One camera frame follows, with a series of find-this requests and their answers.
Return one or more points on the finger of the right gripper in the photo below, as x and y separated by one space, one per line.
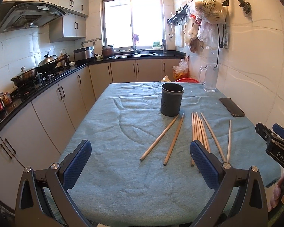
279 130
269 136

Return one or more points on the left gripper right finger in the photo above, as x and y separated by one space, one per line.
239 195

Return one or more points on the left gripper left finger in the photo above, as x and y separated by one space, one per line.
43 198

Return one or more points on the wooden chopstick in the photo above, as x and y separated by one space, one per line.
174 141
158 139
229 144

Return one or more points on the bundle chopstick one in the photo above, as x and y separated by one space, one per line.
193 135

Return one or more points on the wooden chopstick angled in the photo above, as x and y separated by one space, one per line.
214 138

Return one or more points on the bundle chopstick three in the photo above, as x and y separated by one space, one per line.
200 131

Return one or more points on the bundle chopstick two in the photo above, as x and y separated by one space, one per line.
195 126

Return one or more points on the bundle chopstick four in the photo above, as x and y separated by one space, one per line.
205 138

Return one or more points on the lower kitchen cabinets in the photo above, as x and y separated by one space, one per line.
120 126

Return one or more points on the person's hand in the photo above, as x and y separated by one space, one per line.
276 198

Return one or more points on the black smartphone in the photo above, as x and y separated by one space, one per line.
232 107

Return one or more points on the clear glass pitcher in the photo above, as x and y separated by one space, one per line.
208 77

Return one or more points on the red plastic basin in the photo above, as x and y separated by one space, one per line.
188 80

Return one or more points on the teal table cloth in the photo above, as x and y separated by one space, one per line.
176 193

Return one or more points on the black utensil holder cup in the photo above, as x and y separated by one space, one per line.
171 99

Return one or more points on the plastic bag on floor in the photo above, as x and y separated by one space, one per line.
181 70

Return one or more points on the steel pot on stove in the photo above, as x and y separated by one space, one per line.
24 76

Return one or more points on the wok with lid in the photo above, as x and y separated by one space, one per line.
50 62

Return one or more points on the hanging plastic bags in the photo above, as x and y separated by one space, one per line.
206 16

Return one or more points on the silver rice cooker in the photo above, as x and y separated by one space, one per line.
83 55

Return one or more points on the brown clay pot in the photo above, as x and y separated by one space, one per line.
108 51

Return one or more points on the window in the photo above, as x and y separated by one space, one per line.
133 24

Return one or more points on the range hood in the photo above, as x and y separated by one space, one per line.
24 15

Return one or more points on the wall utensil rack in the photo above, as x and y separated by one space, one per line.
179 17

